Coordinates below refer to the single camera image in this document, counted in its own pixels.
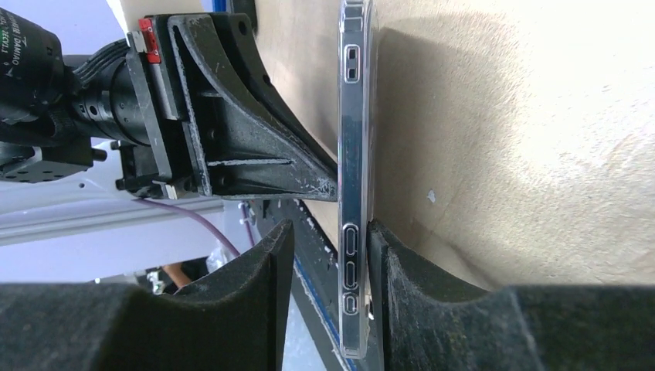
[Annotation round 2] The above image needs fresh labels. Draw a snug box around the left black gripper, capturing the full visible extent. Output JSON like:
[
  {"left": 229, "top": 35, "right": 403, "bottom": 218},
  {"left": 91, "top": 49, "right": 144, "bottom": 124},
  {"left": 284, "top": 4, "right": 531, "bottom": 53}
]
[{"left": 72, "top": 12, "right": 337, "bottom": 201}]

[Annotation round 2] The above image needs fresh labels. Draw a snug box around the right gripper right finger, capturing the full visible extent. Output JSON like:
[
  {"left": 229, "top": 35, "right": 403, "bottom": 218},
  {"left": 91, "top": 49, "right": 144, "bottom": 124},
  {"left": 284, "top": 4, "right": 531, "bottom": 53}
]
[{"left": 368, "top": 221, "right": 654, "bottom": 370}]

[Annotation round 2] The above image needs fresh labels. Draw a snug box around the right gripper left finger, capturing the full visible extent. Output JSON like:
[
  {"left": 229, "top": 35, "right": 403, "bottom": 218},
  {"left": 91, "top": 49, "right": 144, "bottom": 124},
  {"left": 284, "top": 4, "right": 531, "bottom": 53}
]
[{"left": 1, "top": 220, "right": 294, "bottom": 370}]

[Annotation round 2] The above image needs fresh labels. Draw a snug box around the clear phone case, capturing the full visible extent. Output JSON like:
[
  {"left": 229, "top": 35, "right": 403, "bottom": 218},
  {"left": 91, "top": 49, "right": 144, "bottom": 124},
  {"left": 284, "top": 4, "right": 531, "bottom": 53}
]
[{"left": 338, "top": 1, "right": 377, "bottom": 359}]

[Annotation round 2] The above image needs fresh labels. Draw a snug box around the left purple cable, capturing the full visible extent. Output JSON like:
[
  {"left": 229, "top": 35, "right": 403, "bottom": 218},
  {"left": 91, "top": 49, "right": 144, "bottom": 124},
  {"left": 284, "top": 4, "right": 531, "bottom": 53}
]
[{"left": 135, "top": 196, "right": 242, "bottom": 259}]

